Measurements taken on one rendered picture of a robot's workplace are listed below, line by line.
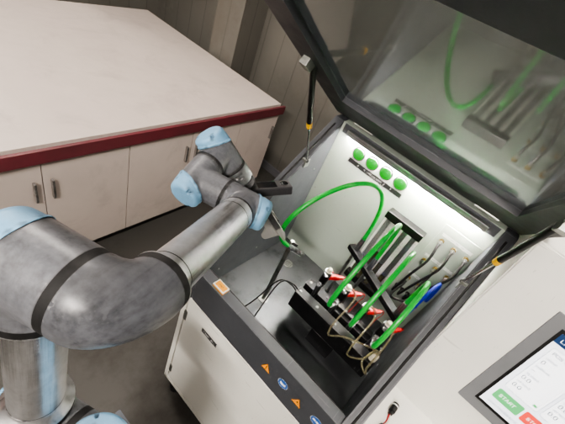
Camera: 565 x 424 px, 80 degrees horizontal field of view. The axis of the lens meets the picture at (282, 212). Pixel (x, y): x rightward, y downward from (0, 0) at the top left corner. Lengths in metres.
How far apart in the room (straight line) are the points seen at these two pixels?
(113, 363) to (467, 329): 1.65
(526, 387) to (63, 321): 1.03
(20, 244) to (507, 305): 1.00
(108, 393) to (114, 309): 1.60
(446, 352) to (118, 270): 0.91
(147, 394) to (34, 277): 1.60
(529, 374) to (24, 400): 1.07
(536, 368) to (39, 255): 1.06
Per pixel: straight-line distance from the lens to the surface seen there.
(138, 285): 0.44
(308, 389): 1.10
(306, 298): 1.21
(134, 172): 2.18
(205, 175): 0.76
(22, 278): 0.46
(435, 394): 1.20
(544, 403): 1.15
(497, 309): 1.05
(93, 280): 0.43
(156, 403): 2.00
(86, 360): 2.09
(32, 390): 0.69
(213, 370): 1.47
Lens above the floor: 1.89
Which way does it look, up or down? 38 degrees down
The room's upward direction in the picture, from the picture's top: 24 degrees clockwise
